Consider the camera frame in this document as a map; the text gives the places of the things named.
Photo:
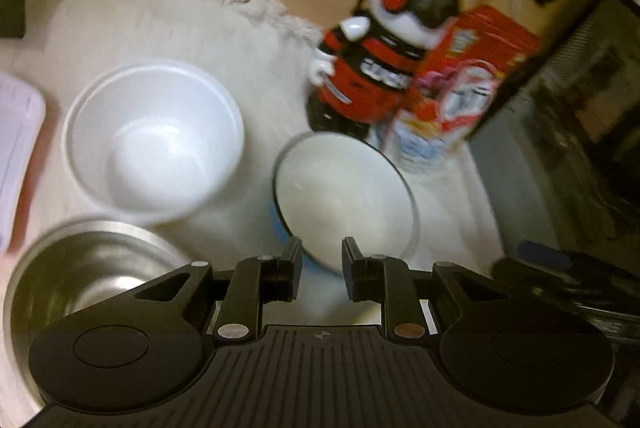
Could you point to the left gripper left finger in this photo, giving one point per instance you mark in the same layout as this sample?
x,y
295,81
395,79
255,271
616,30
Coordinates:
x,y
254,282

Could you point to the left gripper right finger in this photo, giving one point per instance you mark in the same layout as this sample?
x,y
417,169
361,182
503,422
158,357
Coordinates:
x,y
391,283

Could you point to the blue enamel bowl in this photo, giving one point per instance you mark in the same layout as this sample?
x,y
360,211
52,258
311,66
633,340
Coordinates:
x,y
327,186

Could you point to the white plastic cup bowl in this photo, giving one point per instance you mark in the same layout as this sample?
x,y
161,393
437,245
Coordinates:
x,y
152,141

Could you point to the black microwave oven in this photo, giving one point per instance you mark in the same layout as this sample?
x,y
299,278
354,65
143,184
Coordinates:
x,y
559,155

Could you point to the stainless steel bowl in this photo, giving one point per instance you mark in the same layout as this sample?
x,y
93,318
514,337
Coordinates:
x,y
71,267

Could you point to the red black robot figurine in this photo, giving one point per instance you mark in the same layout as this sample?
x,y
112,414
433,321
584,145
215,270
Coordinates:
x,y
362,68

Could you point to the red Calbee granola bag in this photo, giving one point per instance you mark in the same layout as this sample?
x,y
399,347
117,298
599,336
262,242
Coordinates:
x,y
454,87

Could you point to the red white rectangular tray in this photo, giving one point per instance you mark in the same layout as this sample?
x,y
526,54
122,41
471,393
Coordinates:
x,y
22,113

